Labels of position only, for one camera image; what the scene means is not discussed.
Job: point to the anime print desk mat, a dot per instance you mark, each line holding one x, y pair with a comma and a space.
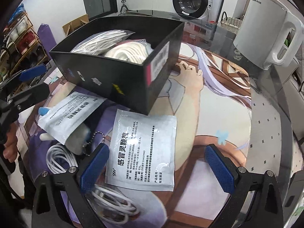
211, 99

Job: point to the brown cardboard box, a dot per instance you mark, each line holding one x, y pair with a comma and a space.
73, 25

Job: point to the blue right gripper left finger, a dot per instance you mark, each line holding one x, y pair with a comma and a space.
91, 167

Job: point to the grey sofa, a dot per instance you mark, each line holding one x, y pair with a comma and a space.
294, 97

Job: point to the silver medicine sachet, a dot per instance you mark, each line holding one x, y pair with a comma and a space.
142, 151
69, 104

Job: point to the red box under table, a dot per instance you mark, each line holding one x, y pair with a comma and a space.
204, 28

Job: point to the wooden shoe rack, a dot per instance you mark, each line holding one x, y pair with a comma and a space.
22, 47

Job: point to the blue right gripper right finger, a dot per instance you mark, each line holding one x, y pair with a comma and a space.
222, 167

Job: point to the white electric kettle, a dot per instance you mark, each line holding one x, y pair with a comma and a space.
269, 34

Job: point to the white plush toy blue ears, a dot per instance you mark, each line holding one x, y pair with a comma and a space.
69, 130

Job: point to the white copper-tipped cords bag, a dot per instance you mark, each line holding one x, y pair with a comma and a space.
101, 42

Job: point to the white wicker basket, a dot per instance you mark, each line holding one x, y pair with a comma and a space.
230, 23

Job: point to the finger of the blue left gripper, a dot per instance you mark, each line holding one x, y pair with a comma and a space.
33, 72

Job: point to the purple rolled yoga mat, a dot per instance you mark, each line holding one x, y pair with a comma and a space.
46, 37

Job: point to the person's left hand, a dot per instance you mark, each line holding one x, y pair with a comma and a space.
11, 151

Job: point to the black open cardboard box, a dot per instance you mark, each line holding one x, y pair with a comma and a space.
134, 86

